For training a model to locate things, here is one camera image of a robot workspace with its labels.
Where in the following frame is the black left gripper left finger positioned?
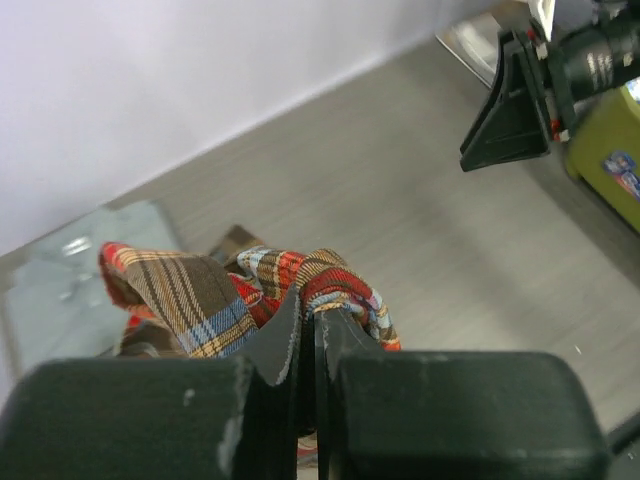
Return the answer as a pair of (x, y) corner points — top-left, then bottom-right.
(1, 292), (301, 479)

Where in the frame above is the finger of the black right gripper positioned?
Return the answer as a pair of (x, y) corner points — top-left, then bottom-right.
(460, 30), (551, 172)

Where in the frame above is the green laundry basket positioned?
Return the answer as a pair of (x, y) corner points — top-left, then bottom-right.
(565, 79), (639, 230)

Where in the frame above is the folded grey shirt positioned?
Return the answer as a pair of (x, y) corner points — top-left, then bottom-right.
(5, 201), (180, 372)

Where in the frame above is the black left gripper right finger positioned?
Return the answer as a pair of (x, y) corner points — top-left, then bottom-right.
(314, 310), (611, 479)

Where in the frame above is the red brown plaid shirt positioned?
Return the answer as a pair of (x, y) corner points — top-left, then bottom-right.
(97, 224), (403, 471)

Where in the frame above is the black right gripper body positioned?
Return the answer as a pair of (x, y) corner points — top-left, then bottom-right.
(527, 1), (639, 143)

